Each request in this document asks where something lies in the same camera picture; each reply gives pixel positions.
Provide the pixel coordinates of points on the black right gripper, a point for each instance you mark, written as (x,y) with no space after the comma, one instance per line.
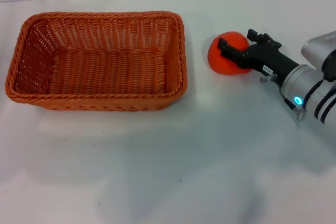
(273,60)

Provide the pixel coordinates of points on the orange-red round fruit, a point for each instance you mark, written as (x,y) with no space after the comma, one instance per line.
(215,61)

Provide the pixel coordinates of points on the orange woven rectangular basket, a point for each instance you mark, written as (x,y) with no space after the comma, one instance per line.
(105,72)

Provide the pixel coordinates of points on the small metal connector fitting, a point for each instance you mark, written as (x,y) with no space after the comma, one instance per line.
(267,78)

